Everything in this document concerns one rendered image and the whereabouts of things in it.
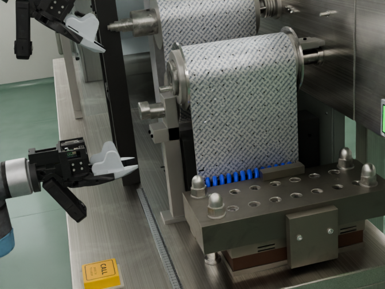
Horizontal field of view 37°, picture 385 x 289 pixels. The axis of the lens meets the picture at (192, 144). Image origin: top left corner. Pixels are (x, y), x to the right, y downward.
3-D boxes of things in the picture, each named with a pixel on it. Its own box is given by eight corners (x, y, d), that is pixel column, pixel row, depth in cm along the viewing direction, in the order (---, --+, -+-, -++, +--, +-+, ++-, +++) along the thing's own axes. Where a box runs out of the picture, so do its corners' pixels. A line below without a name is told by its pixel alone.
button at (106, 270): (83, 274, 118) (81, 264, 117) (116, 267, 119) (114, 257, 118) (85, 293, 111) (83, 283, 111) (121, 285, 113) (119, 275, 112)
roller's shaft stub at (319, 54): (287, 67, 130) (286, 48, 128) (315, 62, 131) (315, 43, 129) (294, 71, 126) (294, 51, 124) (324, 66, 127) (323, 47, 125)
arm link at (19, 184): (12, 203, 112) (14, 187, 119) (36, 199, 113) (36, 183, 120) (4, 168, 109) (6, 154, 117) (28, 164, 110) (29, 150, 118)
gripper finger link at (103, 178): (113, 176, 113) (69, 181, 113) (114, 183, 114) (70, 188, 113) (114, 167, 118) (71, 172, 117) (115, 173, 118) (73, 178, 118)
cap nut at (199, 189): (188, 193, 119) (186, 173, 117) (205, 190, 120) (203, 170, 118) (192, 200, 116) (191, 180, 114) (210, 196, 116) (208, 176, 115)
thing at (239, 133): (197, 184, 125) (189, 104, 118) (297, 165, 129) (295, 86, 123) (198, 185, 124) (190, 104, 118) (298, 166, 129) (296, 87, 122)
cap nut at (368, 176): (355, 182, 117) (356, 161, 115) (371, 178, 117) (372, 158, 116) (364, 188, 113) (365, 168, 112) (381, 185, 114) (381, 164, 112)
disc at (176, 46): (175, 101, 131) (168, 36, 126) (177, 100, 131) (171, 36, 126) (191, 120, 118) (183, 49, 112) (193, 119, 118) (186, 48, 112)
